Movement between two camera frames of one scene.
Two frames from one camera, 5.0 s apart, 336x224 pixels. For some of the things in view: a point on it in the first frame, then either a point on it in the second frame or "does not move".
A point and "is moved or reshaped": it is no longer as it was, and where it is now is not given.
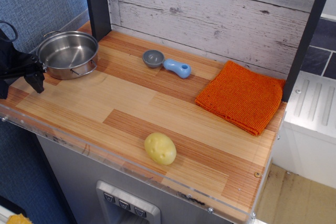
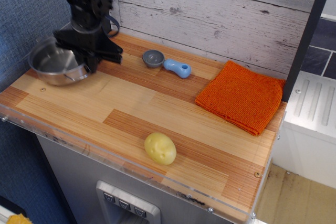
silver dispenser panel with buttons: x=126 y=200 does not move
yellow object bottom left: x=18 y=219 does not move
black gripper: x=13 y=64 → x=86 y=39
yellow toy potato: x=160 y=148 does not move
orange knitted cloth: x=248 y=97 does not move
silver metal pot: x=67 y=54 is moved or reshaped
